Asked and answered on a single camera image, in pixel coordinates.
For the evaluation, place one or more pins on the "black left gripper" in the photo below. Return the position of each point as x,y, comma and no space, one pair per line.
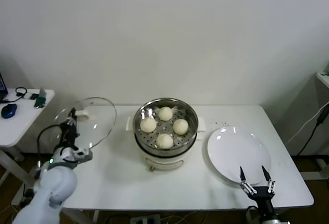
69,136

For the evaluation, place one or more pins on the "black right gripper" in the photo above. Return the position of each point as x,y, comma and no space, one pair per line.
263,198

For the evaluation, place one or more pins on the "white steamed baozi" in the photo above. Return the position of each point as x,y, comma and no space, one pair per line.
180,127
164,141
165,113
148,125

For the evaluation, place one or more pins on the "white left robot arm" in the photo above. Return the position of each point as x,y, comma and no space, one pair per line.
56,185

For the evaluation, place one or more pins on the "stainless steel steamer basket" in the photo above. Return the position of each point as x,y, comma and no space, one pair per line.
165,127

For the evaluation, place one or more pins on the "green tool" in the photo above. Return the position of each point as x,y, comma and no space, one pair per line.
39,102

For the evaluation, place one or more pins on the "white round plate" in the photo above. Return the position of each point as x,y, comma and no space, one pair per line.
231,152

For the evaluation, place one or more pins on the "white side table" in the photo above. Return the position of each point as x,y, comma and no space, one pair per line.
25,121

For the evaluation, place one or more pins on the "white table foot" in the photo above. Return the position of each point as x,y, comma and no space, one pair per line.
314,175

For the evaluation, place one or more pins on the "blue computer mouse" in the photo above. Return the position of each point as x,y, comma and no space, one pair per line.
9,110

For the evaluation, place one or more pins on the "laptop computer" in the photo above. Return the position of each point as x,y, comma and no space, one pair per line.
2,82

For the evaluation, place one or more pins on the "cream electric cooker base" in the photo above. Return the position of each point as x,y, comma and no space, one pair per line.
164,163

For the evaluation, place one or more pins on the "white power strip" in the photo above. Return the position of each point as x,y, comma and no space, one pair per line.
145,220

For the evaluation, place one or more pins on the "white shelf unit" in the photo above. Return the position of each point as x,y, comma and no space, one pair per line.
324,80

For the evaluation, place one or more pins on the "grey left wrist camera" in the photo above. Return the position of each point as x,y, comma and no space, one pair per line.
82,155

